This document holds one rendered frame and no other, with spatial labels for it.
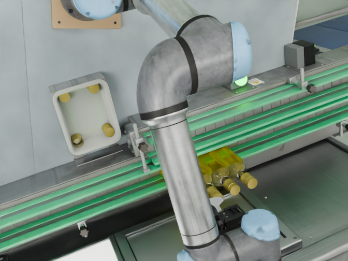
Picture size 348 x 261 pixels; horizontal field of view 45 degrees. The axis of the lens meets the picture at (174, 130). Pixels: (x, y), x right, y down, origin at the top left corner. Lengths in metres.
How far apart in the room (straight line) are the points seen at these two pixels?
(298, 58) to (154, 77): 0.93
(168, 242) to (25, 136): 0.57
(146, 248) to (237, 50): 0.72
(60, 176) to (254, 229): 0.74
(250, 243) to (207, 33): 0.42
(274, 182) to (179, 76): 0.86
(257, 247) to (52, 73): 0.83
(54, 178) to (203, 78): 0.76
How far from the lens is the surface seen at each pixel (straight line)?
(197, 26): 0.84
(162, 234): 1.33
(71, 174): 1.40
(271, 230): 0.88
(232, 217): 1.09
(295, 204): 1.44
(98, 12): 1.11
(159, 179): 1.42
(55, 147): 1.46
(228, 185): 1.24
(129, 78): 1.43
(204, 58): 0.78
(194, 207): 0.81
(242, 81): 1.48
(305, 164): 1.62
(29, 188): 1.41
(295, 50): 1.61
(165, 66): 0.76
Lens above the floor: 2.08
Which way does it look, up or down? 59 degrees down
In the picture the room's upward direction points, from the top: 134 degrees clockwise
